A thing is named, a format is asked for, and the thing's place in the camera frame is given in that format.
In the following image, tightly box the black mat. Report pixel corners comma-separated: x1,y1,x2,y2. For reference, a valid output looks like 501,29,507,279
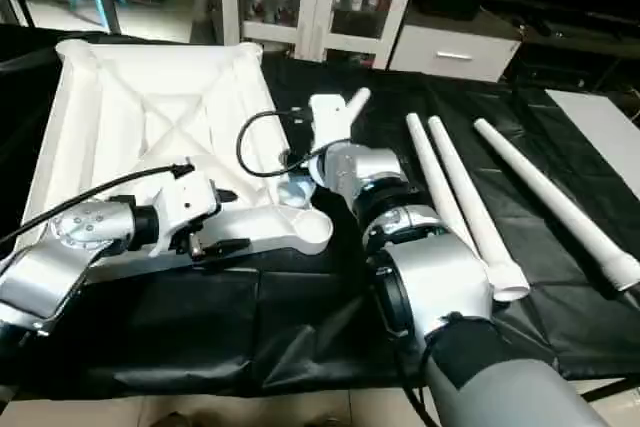
0,22,640,398

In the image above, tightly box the white drawer unit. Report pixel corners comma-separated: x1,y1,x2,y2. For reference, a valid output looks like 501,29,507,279
388,22,522,84

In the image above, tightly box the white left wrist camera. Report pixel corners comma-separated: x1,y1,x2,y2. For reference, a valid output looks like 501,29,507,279
150,172,223,250

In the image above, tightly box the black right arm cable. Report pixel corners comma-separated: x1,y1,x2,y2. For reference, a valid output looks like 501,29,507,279
235,109,331,181

